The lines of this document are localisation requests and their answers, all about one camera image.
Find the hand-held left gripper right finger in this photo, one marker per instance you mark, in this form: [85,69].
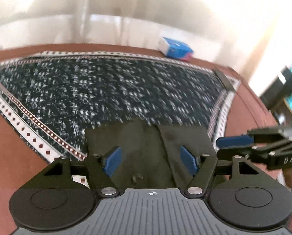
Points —
[188,160]

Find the dark patterned blanket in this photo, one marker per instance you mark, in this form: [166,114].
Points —
[111,90]

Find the olive green pants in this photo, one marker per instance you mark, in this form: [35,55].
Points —
[146,149]

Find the blue tissue pack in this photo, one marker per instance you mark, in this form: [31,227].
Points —
[176,49]

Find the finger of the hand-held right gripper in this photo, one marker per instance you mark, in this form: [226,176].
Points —
[234,142]
[248,153]

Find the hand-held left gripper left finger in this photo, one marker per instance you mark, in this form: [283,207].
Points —
[112,161]

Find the black rectangular object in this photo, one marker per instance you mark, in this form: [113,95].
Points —
[225,80]

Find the dark shelf unit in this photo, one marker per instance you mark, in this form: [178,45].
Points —
[280,90]

